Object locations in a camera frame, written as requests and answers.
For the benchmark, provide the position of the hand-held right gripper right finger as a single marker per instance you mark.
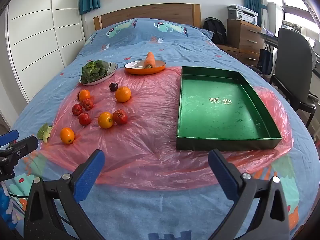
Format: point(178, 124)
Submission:
point(223, 177)

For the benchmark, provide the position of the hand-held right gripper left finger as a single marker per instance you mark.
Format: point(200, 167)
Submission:
point(90, 175)

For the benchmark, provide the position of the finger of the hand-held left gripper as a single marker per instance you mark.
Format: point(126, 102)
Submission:
point(8, 136)
point(23, 145)

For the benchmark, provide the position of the orange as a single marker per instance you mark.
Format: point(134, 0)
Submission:
point(85, 95)
point(105, 120)
point(67, 135)
point(123, 94)

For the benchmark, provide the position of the small red apple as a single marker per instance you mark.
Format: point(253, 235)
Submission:
point(120, 116)
point(87, 104)
point(84, 119)
point(77, 109)

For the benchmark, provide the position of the green tray box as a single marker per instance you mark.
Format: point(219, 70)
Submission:
point(220, 120)

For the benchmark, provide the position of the dark purple plum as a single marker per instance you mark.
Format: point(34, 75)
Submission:
point(113, 86)

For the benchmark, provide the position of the person's left hand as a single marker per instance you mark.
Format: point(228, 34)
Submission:
point(3, 202)

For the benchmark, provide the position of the cut bok choy piece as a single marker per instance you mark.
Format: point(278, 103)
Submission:
point(44, 131)

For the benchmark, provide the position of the pink plastic sheet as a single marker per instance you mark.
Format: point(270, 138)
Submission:
point(150, 142)

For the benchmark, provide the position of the blue printed bedsheet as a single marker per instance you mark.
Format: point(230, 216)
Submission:
point(162, 210)

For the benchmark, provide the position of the green bok choy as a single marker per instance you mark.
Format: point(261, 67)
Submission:
point(95, 71)

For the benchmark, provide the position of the white wardrobe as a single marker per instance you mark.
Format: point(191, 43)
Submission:
point(37, 30)

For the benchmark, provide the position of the orange oval dish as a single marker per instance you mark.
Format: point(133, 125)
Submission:
point(135, 66)

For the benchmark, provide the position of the low wooden nightstand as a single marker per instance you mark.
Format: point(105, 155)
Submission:
point(247, 58)

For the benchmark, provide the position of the dark blue bag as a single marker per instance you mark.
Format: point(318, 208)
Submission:
point(265, 61)

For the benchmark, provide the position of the carrot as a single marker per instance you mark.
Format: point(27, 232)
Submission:
point(150, 60)

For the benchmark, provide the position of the grey chair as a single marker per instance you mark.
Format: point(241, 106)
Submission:
point(292, 62)

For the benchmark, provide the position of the wooden drawer cabinet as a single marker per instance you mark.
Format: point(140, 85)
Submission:
point(243, 36)

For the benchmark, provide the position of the black backpack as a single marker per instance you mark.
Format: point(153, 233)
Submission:
point(215, 31)

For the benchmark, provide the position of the grey desk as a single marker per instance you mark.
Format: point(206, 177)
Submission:
point(268, 38)

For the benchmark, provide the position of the grey printer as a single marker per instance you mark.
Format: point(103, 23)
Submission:
point(242, 13)

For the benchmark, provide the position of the white standing air conditioner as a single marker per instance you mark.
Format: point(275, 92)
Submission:
point(273, 17)

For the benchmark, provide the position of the wooden headboard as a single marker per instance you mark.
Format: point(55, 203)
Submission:
point(150, 12)

